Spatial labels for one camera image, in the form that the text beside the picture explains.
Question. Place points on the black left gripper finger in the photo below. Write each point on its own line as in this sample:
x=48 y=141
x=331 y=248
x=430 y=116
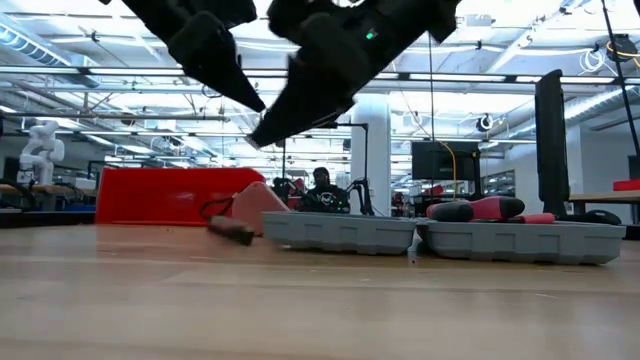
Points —
x=215 y=55

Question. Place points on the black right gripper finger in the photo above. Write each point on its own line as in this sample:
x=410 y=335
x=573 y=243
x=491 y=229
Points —
x=325 y=75

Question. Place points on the grey-blue plastic tool case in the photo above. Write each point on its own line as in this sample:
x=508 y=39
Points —
x=350 y=232

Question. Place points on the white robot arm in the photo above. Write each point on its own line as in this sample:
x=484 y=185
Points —
x=42 y=150

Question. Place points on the small black robot arm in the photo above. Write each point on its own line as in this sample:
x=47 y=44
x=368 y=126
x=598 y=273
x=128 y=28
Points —
x=362 y=197

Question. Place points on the white building column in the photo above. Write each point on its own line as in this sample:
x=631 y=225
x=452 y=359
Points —
x=370 y=160

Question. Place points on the person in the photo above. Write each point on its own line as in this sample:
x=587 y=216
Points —
x=325 y=197

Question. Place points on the black monitor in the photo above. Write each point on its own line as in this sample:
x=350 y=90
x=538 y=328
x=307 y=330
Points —
x=440 y=160

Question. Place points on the red plastic bin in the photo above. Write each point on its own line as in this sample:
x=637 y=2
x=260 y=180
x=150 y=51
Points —
x=627 y=185
x=175 y=197

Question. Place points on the cluttered workbench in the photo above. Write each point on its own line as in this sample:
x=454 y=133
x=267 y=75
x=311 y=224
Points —
x=50 y=190

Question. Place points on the thin black pole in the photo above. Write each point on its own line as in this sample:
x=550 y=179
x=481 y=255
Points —
x=620 y=75

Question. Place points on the wooden workbench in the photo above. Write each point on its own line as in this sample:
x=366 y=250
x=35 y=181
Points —
x=605 y=196

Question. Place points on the grey and black work glove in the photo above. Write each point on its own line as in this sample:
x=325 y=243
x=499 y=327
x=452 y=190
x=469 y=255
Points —
x=595 y=217

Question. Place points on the thin black gantry frame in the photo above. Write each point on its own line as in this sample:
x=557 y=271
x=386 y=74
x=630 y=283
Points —
x=366 y=150

